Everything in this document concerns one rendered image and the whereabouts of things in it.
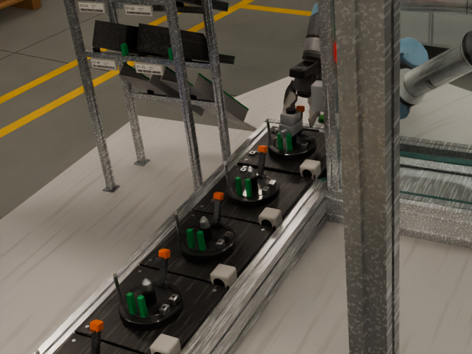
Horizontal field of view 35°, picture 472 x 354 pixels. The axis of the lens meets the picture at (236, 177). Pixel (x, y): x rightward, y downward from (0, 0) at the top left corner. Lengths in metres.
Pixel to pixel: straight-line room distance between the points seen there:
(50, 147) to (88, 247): 2.64
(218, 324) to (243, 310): 0.09
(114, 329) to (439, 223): 0.84
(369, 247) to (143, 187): 1.57
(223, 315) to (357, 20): 1.02
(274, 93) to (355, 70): 2.11
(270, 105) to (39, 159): 2.17
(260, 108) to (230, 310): 1.22
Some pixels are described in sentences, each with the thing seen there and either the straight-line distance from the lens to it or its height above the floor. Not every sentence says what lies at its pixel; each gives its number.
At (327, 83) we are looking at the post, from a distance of 1.83.
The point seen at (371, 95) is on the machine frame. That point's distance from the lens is 0.69.
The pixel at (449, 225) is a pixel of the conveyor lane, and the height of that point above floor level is 0.92.
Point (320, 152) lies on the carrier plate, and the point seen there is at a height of 0.97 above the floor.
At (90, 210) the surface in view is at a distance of 2.23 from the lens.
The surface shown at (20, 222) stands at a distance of 2.27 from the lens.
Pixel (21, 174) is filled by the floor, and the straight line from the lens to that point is 4.45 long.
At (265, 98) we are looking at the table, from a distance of 2.76.
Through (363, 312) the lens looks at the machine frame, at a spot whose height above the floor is 1.44.
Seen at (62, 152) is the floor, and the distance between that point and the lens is 4.59.
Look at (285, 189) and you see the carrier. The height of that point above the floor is 0.97.
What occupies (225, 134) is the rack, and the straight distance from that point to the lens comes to 2.18.
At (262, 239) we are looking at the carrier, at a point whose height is 0.97.
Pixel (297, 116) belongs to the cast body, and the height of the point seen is 1.08.
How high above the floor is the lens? 1.99
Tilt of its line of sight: 30 degrees down
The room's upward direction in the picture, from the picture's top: 7 degrees counter-clockwise
